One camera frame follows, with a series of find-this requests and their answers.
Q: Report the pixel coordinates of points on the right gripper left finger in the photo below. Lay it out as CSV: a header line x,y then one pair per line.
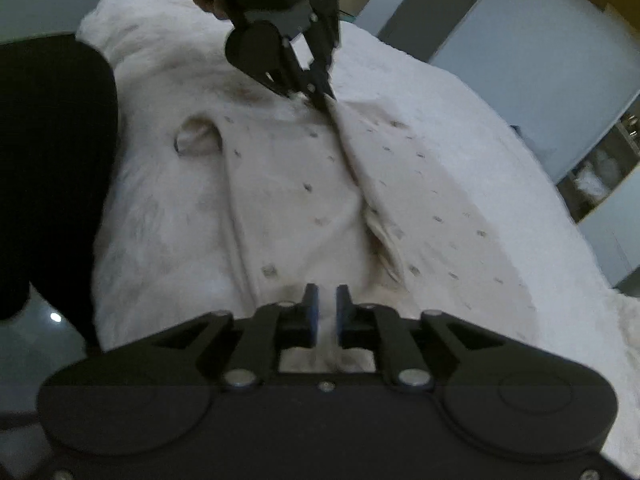
x,y
261,339

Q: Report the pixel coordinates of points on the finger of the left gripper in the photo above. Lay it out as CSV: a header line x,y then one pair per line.
x,y
265,60
320,60

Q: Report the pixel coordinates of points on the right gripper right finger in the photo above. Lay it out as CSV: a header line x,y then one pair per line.
x,y
382,331

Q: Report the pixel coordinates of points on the beige patterned garment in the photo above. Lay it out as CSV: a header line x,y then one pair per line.
x,y
287,202

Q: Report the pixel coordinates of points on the white fluffy bed blanket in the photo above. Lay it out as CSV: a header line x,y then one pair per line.
x,y
168,60

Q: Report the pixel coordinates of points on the white wardrobe with open shelves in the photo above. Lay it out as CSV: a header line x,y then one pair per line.
x,y
563,73

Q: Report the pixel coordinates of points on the grey door with handle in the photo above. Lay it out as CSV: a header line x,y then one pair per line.
x,y
417,27

